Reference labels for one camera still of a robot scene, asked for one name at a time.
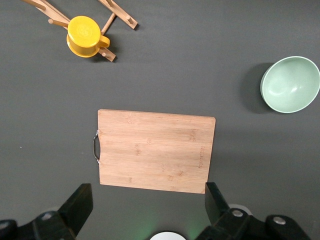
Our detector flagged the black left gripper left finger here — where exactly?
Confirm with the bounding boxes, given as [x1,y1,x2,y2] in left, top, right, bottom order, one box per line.
[0,183,94,240]

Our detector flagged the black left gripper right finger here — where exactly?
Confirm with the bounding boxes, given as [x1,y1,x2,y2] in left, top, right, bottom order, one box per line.
[197,181,311,240]

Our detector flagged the bamboo cutting board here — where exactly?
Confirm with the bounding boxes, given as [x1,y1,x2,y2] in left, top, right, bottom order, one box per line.
[92,108,217,195]

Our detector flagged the light green bowl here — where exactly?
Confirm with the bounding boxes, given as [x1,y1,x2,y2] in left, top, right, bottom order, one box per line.
[260,55,320,114]

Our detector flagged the yellow cup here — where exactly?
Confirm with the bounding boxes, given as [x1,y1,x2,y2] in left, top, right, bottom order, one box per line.
[66,15,111,59]

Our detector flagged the wooden peg drying rack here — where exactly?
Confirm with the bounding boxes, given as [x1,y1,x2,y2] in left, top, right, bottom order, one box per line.
[21,0,139,62]

